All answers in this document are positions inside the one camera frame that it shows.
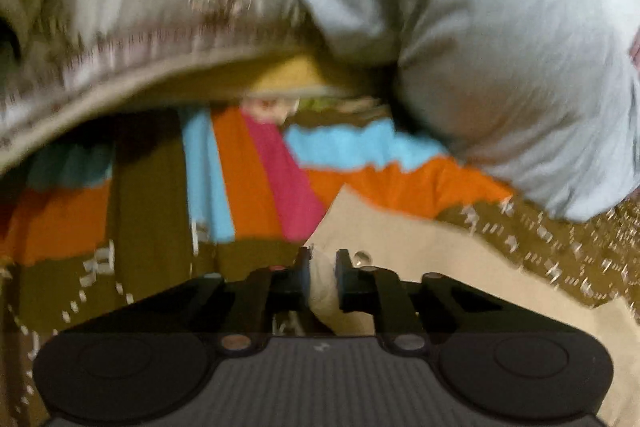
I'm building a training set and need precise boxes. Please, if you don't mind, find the beige large garment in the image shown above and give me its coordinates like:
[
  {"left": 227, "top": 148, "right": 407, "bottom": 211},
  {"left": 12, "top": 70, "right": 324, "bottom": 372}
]
[{"left": 306, "top": 187, "right": 639, "bottom": 426}]

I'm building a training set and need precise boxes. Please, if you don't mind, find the light grey pillow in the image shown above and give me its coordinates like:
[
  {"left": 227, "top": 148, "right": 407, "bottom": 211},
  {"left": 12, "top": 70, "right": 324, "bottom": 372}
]
[{"left": 303, "top": 0, "right": 639, "bottom": 221}]

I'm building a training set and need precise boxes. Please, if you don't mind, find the floral patterned quilt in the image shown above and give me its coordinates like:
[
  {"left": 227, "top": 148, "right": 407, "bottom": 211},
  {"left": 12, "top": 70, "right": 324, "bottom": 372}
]
[{"left": 1, "top": 0, "right": 368, "bottom": 170}]

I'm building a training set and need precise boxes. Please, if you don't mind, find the brown colourful cartoon bedspread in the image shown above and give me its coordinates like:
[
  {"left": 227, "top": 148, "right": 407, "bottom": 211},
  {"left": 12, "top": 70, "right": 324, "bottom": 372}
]
[{"left": 1, "top": 106, "right": 639, "bottom": 426}]

